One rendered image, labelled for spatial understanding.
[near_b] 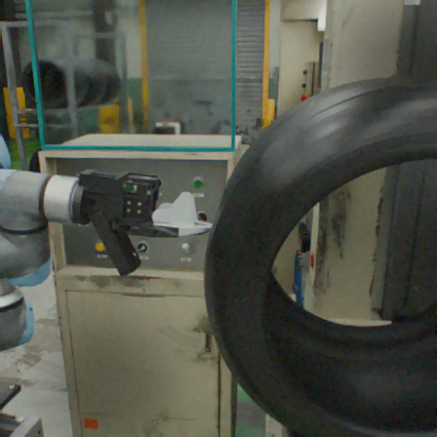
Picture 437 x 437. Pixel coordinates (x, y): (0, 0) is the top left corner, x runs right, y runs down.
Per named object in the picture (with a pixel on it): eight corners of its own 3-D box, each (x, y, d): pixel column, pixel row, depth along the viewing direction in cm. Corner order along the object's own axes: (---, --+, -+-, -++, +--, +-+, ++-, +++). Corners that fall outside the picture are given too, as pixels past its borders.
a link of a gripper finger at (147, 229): (177, 230, 68) (118, 222, 68) (176, 240, 68) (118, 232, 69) (182, 221, 72) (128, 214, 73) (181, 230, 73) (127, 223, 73)
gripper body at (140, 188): (151, 185, 67) (71, 175, 68) (147, 241, 69) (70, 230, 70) (163, 175, 74) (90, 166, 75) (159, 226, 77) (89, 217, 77)
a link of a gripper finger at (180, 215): (214, 204, 67) (151, 195, 68) (210, 242, 69) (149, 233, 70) (216, 198, 70) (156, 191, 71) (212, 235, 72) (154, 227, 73)
